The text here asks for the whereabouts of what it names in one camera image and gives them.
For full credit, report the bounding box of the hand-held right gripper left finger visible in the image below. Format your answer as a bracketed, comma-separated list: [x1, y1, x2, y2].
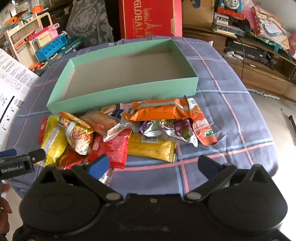
[35, 154, 123, 202]

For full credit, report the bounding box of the pink picture book stack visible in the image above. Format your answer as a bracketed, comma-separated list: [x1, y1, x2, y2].
[245, 3, 292, 50]

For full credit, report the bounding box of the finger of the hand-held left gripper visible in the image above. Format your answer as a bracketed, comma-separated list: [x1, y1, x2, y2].
[0, 149, 17, 159]
[27, 149, 46, 163]

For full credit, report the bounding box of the green cardboard box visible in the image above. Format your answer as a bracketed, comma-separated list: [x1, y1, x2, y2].
[46, 39, 199, 114]

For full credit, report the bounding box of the teal toy box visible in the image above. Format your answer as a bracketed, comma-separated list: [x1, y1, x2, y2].
[40, 36, 85, 75]

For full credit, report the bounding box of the purple white snack bag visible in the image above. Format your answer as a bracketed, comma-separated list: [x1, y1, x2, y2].
[140, 118, 199, 147]

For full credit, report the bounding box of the blue plaid blanket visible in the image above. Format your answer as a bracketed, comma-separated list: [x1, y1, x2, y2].
[5, 36, 279, 197]

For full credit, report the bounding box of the small red candy packet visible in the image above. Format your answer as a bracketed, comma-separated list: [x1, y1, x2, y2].
[38, 118, 48, 143]

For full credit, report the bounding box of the orange noodle snack bag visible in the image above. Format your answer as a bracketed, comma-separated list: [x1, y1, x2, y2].
[59, 112, 94, 156]

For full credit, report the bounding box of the cream toy kitchen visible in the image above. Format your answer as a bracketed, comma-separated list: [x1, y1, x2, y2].
[3, 6, 59, 63]

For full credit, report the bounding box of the person's left hand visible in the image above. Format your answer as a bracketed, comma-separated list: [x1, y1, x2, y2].
[0, 183, 13, 235]

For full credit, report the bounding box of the black cable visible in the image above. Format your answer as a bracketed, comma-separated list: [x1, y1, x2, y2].
[238, 36, 246, 81]

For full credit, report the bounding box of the blue toy rack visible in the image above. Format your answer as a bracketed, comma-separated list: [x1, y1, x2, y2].
[35, 35, 68, 63]

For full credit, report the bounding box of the clear biscuit packet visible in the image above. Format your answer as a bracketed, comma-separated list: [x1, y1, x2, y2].
[80, 111, 121, 142]

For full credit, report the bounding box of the large orange snack bag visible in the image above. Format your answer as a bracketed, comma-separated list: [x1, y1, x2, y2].
[121, 96, 192, 122]

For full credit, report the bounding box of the long yellow bar packet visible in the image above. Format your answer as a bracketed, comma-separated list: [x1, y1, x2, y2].
[127, 133, 177, 163]

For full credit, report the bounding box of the black electronic device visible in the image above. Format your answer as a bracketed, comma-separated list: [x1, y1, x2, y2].
[225, 38, 270, 64]

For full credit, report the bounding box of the wooden cabinet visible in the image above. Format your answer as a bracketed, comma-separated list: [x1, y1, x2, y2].
[183, 28, 296, 101]

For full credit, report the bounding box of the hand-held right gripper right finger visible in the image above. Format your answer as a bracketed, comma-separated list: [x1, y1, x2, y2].
[184, 155, 270, 202]

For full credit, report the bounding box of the bear print cardboard box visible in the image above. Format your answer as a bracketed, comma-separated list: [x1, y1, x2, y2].
[181, 0, 215, 29]

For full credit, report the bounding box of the red gift box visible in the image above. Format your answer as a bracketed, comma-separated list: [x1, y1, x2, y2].
[118, 0, 183, 40]

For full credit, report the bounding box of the blue train toy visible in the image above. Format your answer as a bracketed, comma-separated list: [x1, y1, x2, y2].
[216, 0, 247, 20]

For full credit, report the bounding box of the red snack packet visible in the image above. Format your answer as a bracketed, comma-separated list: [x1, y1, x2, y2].
[88, 133, 130, 169]

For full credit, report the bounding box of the clear plastic case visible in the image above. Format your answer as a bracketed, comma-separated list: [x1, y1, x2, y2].
[213, 13, 245, 36]

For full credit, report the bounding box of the yellow gold snack packet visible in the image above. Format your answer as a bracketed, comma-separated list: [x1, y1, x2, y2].
[40, 116, 68, 166]

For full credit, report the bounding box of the grey patterned cushion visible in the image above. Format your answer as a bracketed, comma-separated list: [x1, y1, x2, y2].
[66, 0, 115, 48]

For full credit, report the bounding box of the red gold-trimmed packet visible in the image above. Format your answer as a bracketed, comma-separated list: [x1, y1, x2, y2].
[58, 148, 89, 170]

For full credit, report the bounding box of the white instruction sheet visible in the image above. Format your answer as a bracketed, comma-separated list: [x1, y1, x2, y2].
[0, 48, 40, 145]

